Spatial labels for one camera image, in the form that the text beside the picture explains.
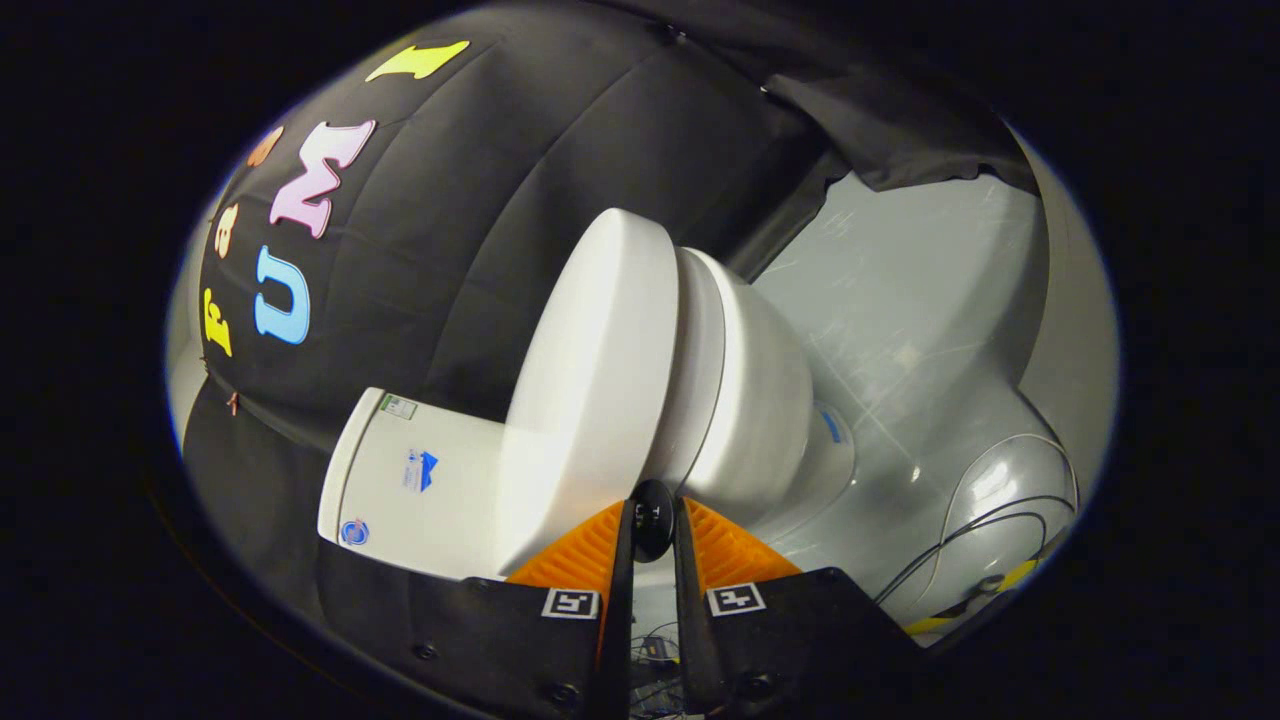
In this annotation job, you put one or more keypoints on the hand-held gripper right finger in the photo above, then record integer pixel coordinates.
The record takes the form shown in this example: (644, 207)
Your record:
(688, 620)

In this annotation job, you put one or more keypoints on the black backdrop cloth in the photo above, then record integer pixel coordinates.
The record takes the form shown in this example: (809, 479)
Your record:
(450, 230)

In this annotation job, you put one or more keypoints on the white toilet lid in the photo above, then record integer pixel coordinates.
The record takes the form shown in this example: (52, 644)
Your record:
(590, 380)

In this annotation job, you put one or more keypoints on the white toilet body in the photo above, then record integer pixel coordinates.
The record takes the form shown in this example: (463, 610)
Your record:
(760, 400)

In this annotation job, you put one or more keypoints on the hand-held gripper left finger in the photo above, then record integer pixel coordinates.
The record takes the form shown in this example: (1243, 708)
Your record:
(620, 620)

